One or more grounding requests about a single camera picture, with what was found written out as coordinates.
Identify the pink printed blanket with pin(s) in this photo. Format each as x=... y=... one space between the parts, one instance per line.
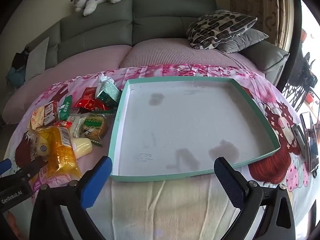
x=160 y=71

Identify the red flower snack packet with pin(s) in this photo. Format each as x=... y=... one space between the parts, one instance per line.
x=87 y=101

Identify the green white biscuit packet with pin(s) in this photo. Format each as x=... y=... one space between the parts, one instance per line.
x=65 y=107

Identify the pink sofa cover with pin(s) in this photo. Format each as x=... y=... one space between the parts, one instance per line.
x=162 y=52

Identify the orange yellow bread packet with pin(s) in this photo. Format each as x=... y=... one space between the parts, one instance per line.
x=62 y=152

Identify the teal cardboard box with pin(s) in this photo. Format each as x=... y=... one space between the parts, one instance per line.
x=187 y=125

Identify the beige patterned curtain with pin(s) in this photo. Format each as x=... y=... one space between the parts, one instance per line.
x=255 y=5

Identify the black smartphone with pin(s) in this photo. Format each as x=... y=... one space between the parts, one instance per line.
x=310 y=140

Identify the cream bun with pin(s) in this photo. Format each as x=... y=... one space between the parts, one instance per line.
x=81 y=147

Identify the pale yellow cake packet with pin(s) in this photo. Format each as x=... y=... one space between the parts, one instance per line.
x=41 y=145

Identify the black metal rack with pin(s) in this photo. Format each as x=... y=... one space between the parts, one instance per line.
x=300 y=80

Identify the light grey cushion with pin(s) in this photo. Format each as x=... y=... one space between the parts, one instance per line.
x=37 y=57

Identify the blue cloth bundle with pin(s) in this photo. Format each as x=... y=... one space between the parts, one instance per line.
x=16 y=77

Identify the dark red snack packet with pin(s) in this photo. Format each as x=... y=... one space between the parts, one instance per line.
x=63 y=124

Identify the black white patterned pillow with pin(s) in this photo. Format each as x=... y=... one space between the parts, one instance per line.
x=217 y=27

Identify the dark bag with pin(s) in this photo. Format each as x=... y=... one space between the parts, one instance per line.
x=18 y=60

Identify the red white biscuit packet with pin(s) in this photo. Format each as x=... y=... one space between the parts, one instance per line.
x=50 y=112

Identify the plain grey pillow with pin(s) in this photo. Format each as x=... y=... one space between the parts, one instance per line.
x=240 y=41

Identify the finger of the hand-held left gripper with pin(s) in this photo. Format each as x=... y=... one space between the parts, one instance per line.
x=3 y=167
x=31 y=170

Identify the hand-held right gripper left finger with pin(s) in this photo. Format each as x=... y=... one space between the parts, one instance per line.
x=97 y=180

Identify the grey-green sofa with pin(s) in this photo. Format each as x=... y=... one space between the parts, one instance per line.
x=160 y=17

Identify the grey phone stand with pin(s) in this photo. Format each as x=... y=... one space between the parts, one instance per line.
x=298 y=137

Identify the green cartoon cow biscuit packet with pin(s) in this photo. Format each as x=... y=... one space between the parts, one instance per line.
x=93 y=127

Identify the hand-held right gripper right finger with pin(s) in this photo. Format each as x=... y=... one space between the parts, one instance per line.
x=227 y=182

